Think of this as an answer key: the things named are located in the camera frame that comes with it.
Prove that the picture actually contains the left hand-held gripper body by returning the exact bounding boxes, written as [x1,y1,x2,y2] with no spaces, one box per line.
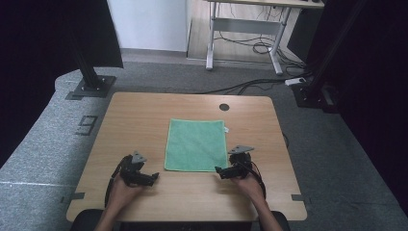
[119,150,148,187]

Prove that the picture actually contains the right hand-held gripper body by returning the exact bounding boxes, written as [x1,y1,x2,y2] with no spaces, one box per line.
[227,144,255,179]

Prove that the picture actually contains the green cloth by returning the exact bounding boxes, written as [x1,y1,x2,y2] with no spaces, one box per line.
[164,117,230,173]

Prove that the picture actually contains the person's right hand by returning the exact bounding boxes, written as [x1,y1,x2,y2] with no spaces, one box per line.
[230,174,267,204]

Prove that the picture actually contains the person's left hand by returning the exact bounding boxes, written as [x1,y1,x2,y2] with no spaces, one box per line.
[106,174,146,211]

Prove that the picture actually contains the black chair armrest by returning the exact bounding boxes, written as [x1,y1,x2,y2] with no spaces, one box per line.
[69,209,106,231]
[270,211,292,231]

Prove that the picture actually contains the black metal stand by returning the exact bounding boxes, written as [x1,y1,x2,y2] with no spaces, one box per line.
[68,30,117,99]
[291,0,369,114]

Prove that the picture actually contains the grey carpet mat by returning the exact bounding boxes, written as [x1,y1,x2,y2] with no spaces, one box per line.
[0,62,408,231]

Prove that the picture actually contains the white power strip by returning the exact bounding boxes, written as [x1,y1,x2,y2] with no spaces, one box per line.
[284,77,308,87]

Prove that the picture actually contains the black box under desk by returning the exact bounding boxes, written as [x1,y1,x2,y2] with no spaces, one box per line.
[287,8,322,64]

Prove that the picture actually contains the black curtain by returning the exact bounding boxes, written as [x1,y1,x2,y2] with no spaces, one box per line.
[305,0,408,206]
[0,0,124,168]

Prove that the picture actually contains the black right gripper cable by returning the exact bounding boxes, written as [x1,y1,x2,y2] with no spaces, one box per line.
[247,161,268,199]

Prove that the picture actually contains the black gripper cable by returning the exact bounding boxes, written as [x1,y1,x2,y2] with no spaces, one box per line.
[104,156,128,208]
[247,161,268,199]

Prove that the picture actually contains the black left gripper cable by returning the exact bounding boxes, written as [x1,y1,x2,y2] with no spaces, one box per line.
[104,156,128,208]

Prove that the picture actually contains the black floor cable bundle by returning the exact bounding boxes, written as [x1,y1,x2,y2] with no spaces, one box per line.
[195,70,311,96]

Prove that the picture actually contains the coiled black cables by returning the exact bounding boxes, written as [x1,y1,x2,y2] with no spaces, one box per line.
[214,30,306,70]

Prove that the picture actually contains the white metal desk frame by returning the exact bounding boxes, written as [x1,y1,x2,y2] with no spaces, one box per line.
[204,0,325,76]

